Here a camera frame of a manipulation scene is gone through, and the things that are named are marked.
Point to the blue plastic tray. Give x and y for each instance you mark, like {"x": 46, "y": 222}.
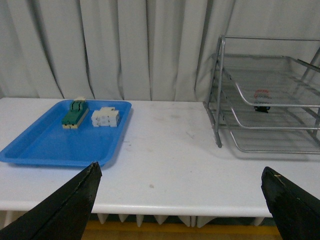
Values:
{"x": 47, "y": 143}

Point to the green knife switch block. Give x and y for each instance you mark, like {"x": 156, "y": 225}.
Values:
{"x": 78, "y": 109}

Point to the silver mesh tiered rack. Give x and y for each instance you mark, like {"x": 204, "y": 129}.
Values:
{"x": 290, "y": 69}

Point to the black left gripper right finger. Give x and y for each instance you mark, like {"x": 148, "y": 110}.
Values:
{"x": 295, "y": 212}

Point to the red emergency stop button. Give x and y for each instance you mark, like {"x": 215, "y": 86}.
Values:
{"x": 261, "y": 98}

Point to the white curtain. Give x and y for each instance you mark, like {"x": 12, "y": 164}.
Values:
{"x": 158, "y": 50}

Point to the white circuit breaker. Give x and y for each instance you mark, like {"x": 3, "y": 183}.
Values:
{"x": 106, "y": 117}

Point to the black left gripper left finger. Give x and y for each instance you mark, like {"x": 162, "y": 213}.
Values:
{"x": 61, "y": 216}

